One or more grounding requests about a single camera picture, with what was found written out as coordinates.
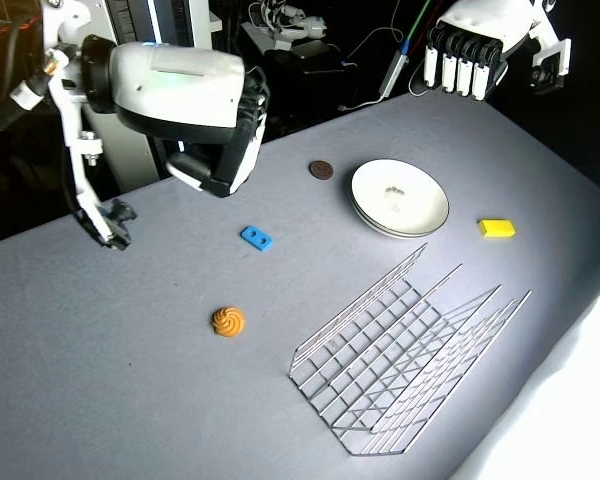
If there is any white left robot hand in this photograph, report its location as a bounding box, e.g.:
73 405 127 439
423 0 537 103

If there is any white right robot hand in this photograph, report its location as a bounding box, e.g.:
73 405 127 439
81 33 272 199

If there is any white ceramic plate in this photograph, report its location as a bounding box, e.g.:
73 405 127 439
350 197 446 240
350 158 450 236

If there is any white robot torso column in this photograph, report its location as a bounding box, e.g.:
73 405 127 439
82 0 216 194

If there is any grey adapter with blue plug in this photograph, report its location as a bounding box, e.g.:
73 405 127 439
378 48 411 99

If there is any white gadget pile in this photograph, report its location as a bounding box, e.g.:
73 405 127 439
239 0 329 51

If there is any black device box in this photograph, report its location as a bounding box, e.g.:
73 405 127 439
269 39 349 104

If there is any blue block with two holes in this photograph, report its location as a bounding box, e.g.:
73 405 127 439
239 225 274 253

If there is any yellow rectangular block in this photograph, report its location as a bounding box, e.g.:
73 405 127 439
477 218 517 239

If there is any orange swirl cookie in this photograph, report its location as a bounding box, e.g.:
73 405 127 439
211 306 246 339

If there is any green cable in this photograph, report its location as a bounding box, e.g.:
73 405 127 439
404 0 434 45

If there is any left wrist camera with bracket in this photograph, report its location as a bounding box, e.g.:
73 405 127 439
527 7 574 96

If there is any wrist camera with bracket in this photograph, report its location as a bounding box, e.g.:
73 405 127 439
527 7 574 96
47 47 139 251

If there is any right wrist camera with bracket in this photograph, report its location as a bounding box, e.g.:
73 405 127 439
47 47 139 251

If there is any thin white cable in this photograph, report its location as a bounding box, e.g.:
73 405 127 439
338 0 431 112

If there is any silver wire dish rack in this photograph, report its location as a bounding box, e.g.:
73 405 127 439
288 243 534 457

